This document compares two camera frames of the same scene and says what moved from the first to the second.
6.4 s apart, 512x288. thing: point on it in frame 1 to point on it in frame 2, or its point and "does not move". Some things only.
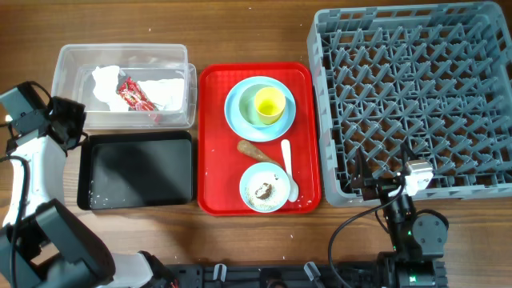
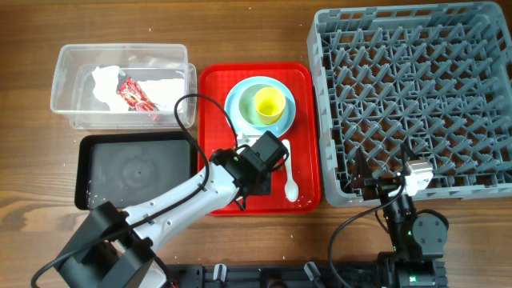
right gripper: x=362 y=178 does not move
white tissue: x=166 y=94 does not move
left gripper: x=76 y=109 to x=265 y=186
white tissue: x=106 y=82 does not move
